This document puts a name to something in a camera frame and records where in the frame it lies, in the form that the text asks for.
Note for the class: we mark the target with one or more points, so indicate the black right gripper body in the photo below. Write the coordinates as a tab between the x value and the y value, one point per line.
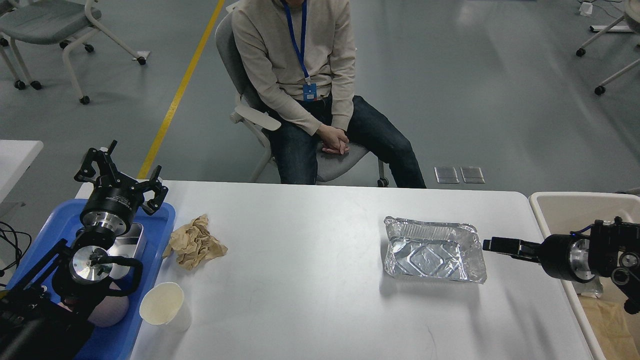
566	257

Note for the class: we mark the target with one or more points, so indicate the beige plastic bin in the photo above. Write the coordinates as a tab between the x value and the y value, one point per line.
562	212

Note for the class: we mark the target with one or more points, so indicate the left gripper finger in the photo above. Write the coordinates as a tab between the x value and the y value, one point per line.
98	168
148	194

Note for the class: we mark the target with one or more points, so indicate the aluminium foil tray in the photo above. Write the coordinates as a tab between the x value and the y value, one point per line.
434	250

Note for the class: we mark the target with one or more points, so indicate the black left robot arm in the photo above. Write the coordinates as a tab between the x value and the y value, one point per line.
76	293

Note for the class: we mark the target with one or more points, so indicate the white side table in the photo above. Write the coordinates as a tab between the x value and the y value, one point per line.
16	156

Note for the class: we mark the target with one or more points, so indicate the grey chair top left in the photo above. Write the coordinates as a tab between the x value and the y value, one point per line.
48	22

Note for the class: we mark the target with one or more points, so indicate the stainless steel rectangular container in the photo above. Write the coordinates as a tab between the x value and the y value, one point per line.
128	245

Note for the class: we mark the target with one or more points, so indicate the brown paper in bin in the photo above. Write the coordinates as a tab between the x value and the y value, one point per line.
608	322

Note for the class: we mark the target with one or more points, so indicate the seated person beige sweater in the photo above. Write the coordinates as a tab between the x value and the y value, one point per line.
339	116

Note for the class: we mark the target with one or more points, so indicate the blue lanyard badge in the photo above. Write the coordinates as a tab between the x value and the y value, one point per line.
309	89

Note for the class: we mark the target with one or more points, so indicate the left metal floor plate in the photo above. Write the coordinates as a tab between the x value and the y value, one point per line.
446	175

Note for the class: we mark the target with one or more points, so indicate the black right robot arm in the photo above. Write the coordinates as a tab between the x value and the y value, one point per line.
606	249

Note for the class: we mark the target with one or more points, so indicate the white paper cup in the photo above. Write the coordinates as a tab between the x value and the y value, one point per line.
165	306

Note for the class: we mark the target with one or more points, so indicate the grey office chair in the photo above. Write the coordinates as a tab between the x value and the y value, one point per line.
251	108

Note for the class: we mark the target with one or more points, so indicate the chair legs top right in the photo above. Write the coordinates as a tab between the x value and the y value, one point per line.
630	15

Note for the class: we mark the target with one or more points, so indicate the right metal floor plate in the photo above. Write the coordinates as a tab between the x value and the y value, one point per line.
472	174

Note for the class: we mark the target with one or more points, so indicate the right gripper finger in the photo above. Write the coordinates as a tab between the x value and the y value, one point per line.
527	257
509	245

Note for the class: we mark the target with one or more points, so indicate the brown paper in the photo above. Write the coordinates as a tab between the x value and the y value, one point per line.
608	322
193	244

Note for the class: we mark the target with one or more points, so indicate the metal floor plate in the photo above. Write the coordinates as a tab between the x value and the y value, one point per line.
446	175
472	174

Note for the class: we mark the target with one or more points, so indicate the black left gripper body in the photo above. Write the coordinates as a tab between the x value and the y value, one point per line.
113	205

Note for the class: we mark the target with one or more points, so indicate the pink ribbed mug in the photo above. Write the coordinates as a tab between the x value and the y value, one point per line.
110	311

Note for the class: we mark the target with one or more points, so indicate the blue plastic tray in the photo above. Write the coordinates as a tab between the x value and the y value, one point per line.
113	342

